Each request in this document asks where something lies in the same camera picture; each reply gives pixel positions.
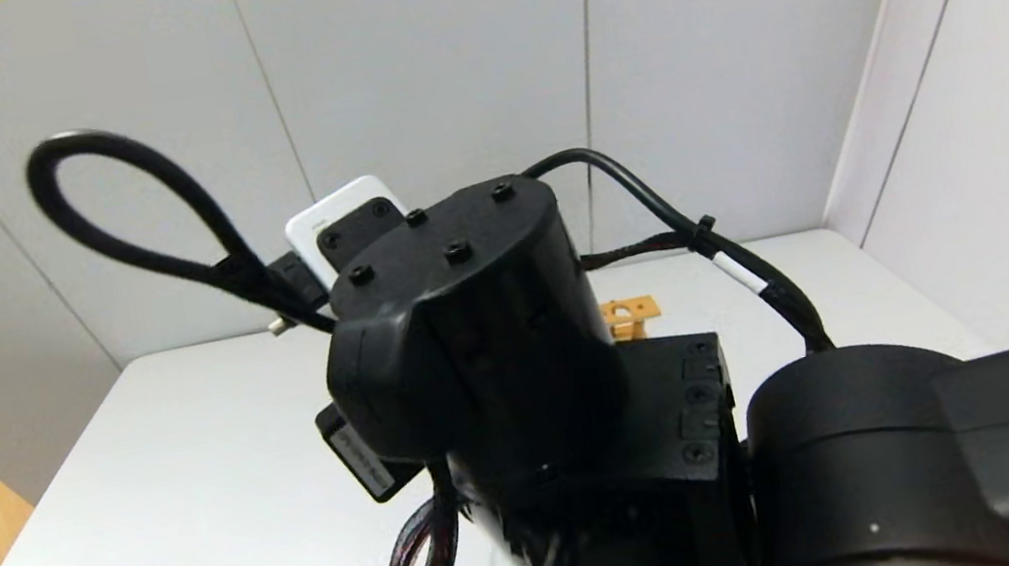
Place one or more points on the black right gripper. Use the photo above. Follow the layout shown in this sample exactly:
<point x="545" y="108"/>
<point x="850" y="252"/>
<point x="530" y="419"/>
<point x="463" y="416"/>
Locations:
<point x="358" y="455"/>

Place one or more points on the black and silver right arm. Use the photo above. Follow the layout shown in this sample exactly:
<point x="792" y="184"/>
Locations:
<point x="688" y="416"/>

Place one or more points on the wooden test tube rack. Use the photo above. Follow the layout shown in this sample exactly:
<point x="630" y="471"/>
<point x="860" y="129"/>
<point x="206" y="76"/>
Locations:
<point x="631" y="314"/>

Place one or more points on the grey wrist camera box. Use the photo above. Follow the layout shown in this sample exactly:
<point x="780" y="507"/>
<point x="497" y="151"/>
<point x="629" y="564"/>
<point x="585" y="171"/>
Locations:
<point x="333" y="221"/>

